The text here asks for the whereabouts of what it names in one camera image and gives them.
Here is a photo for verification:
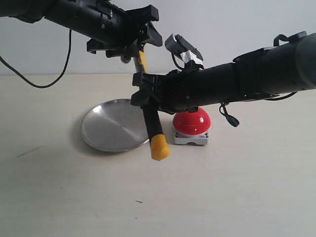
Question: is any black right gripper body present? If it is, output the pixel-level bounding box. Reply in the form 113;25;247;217
158;70;205;114

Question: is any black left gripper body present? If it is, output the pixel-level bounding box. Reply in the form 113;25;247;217
86;7;148;58

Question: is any black yellow claw hammer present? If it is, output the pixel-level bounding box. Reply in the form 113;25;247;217
125;42;170;161

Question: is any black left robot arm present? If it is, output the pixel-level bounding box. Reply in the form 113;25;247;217
0;0;162;58

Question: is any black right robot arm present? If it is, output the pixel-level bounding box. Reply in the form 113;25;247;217
131;32;316;114

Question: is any red dome push button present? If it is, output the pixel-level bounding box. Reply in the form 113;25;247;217
172;108;212;146

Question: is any round steel plate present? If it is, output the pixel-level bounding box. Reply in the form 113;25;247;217
80;99;149;153

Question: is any taped right wrist camera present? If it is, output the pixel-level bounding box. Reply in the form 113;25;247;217
164;34;204;71

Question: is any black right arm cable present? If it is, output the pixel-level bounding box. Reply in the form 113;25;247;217
219;91;298;128

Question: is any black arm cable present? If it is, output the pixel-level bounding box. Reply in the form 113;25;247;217
0;29;73;89
219;91;298;128

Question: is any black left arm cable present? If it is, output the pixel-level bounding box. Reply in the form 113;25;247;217
0;29;73;89

